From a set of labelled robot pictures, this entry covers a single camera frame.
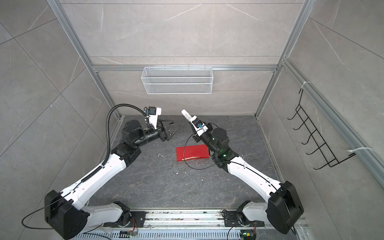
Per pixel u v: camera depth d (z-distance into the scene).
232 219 0.73
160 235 0.70
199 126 0.58
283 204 0.40
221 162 0.56
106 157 0.50
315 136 0.68
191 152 1.03
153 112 0.58
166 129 0.58
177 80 1.01
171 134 0.61
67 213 0.37
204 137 0.64
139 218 0.73
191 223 0.73
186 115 0.70
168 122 0.68
